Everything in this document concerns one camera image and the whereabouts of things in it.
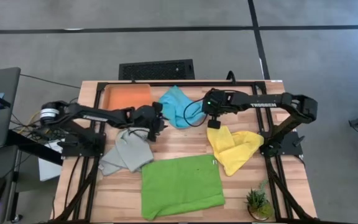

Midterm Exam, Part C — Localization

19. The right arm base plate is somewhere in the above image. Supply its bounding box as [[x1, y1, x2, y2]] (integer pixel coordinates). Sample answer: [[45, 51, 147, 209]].
[[259, 130, 305, 157]]

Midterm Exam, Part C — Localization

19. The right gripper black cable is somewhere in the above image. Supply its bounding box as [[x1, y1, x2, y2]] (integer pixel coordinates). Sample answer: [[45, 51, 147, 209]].
[[183, 97, 209, 128]]

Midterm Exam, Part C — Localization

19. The black floor cable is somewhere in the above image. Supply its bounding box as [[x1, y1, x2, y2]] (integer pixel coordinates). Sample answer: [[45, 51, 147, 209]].
[[19, 73, 82, 90]]

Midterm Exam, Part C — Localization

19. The yellow cable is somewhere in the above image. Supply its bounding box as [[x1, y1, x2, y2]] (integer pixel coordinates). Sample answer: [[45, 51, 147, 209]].
[[16, 109, 43, 135]]

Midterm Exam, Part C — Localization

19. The black clamp handle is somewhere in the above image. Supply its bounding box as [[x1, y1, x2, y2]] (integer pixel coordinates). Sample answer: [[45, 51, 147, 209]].
[[226, 70, 237, 85]]

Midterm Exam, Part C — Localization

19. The orange plastic tray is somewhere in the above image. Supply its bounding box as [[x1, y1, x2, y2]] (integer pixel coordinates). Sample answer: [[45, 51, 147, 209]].
[[101, 83, 153, 112]]

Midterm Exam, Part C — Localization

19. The white box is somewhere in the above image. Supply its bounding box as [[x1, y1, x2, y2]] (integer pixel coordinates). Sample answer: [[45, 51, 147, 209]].
[[37, 139, 64, 182]]

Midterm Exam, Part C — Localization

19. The black cable bundle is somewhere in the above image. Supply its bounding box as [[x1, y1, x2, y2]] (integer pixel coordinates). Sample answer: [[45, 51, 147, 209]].
[[10, 113, 67, 142]]

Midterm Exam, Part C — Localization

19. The black perforated computer tower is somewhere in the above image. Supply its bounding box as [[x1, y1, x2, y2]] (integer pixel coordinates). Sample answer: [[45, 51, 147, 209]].
[[118, 58, 196, 81]]

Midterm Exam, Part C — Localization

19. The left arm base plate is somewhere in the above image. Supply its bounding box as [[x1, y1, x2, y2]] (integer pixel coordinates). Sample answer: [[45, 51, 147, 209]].
[[60, 132, 107, 158]]

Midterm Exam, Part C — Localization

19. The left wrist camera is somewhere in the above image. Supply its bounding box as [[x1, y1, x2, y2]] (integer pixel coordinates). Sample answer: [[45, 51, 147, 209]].
[[147, 126, 164, 142]]

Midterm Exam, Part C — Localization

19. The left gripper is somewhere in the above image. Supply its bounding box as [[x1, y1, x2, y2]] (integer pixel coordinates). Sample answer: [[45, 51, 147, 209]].
[[131, 101, 169, 129]]

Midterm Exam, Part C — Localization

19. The green microfiber towel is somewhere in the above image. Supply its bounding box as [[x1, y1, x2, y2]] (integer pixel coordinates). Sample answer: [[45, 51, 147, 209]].
[[140, 154, 226, 221]]

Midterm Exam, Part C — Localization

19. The grey microfiber towel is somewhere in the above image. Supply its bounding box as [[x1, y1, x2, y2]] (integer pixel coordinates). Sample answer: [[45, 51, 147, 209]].
[[98, 126, 155, 177]]

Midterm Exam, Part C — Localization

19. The yellow microfiber towel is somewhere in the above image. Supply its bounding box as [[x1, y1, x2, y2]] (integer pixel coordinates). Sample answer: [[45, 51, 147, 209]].
[[206, 125, 265, 177]]

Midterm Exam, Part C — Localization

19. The small potted succulent plant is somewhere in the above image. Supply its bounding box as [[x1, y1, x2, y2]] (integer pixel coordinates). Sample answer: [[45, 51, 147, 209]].
[[245, 179, 275, 222]]

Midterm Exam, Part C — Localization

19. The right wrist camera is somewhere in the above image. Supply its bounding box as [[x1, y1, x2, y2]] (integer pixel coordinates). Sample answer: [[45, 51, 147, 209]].
[[207, 119, 222, 130]]

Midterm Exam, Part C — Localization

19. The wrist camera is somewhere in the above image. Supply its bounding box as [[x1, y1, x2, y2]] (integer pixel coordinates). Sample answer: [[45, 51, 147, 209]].
[[207, 119, 222, 130], [147, 126, 164, 142]]

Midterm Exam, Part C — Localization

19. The black aluminium table frame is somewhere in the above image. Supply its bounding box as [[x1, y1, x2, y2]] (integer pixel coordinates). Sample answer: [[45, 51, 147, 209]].
[[48, 80, 320, 224]]

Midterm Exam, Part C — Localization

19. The blue microfiber towel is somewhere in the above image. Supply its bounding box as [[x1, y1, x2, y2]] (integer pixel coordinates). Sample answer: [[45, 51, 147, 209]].
[[158, 85, 208, 130]]

